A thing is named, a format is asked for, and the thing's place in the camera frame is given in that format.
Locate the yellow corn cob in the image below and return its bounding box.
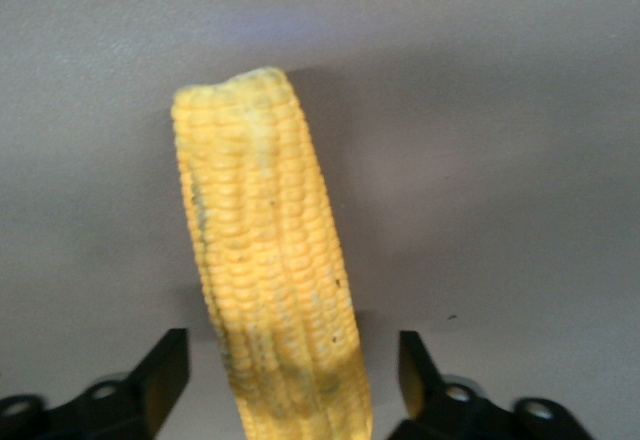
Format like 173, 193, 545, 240
169, 65, 374, 440

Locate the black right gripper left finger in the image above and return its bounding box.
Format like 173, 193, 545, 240
0, 328, 190, 440

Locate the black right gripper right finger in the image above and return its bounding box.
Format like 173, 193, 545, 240
389, 329, 596, 440

